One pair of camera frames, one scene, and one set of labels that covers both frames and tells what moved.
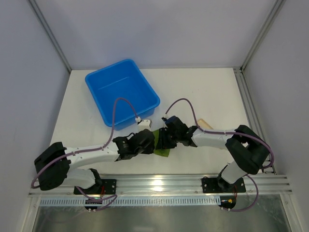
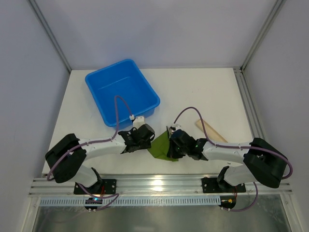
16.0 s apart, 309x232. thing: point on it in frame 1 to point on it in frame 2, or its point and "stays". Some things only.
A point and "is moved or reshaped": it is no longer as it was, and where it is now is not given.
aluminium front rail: [177, 185] stays
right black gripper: [163, 138] to [172, 146]
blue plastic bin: [124, 79] stays
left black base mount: [102, 187] stays
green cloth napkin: [163, 152] is moved or reshaped
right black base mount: [211, 185] stays
